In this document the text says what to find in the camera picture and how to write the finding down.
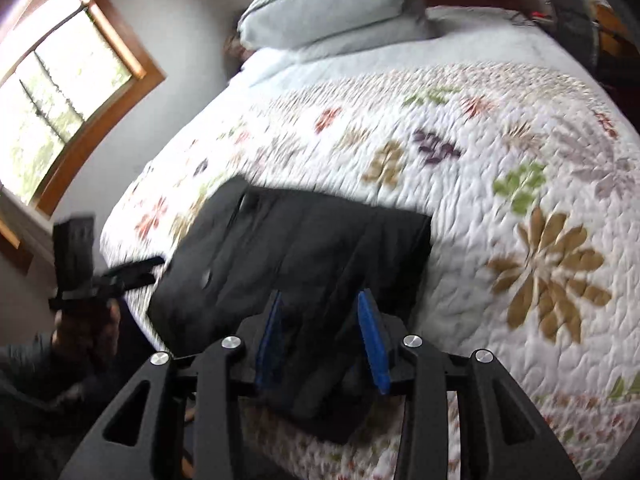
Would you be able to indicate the stacked grey pillows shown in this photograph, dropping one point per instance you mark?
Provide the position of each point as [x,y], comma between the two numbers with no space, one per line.
[325,15]

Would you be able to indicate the black mesh office chair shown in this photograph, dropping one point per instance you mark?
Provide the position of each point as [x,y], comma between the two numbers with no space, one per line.
[570,25]

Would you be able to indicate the floral quilted bedspread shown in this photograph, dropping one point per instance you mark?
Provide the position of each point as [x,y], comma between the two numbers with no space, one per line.
[500,135]

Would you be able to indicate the person's left forearm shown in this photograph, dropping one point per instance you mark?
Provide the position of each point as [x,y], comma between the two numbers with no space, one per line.
[35,365]

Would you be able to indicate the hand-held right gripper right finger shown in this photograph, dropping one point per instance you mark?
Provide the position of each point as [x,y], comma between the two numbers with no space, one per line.
[372,340]

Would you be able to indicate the person's left hand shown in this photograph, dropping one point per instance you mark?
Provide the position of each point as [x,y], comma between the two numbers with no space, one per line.
[85,332]

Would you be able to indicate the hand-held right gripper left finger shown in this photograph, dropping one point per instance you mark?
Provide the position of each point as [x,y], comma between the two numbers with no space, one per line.
[265,345]

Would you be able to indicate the light blue bed sheet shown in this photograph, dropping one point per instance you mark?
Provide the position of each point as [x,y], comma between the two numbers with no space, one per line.
[325,75]

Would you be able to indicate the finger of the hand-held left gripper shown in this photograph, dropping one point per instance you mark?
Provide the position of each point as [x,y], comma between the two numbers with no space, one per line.
[132,275]

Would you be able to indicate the wooden framed side window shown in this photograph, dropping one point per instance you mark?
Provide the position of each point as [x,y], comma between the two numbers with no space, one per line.
[60,85]

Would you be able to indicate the black quilted pants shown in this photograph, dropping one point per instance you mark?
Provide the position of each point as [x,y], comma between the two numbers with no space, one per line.
[300,240]

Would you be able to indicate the pile of clothes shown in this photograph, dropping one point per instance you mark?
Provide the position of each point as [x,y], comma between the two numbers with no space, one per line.
[235,47]

